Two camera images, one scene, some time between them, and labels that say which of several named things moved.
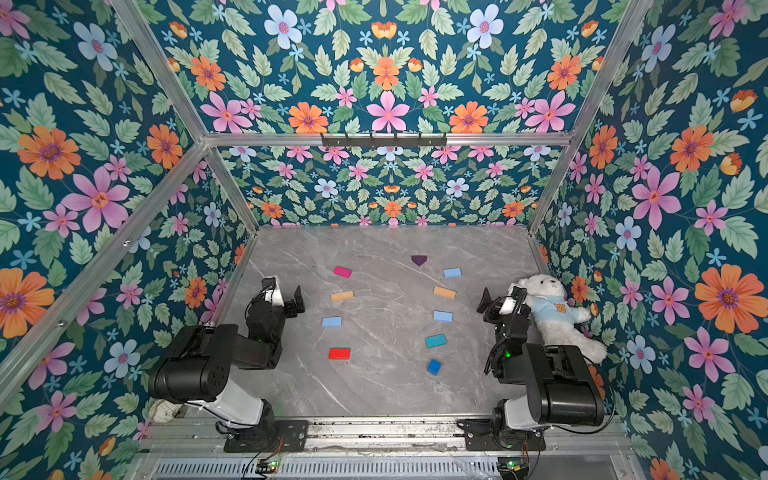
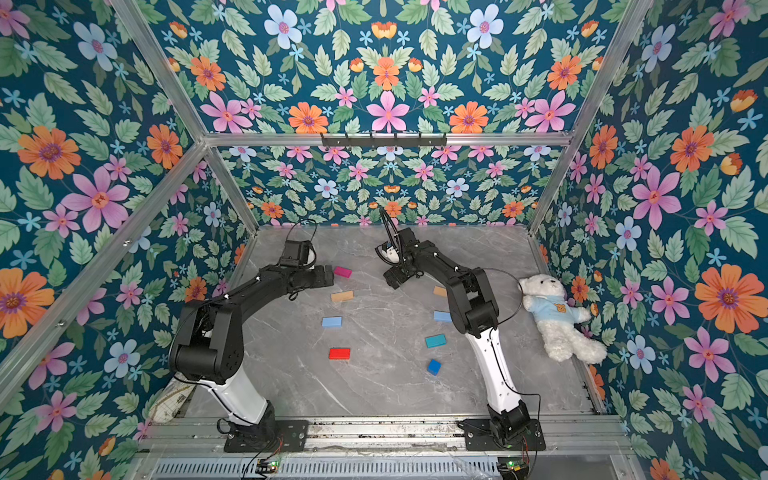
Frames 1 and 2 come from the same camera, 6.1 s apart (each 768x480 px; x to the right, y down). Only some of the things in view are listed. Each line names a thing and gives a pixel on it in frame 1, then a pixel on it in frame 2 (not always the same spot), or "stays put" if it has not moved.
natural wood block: [343, 296] stays put
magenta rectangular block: [338, 270] stays put
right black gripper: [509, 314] to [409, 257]
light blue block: [443, 316] stays put
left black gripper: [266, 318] to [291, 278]
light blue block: [332, 322] stays put
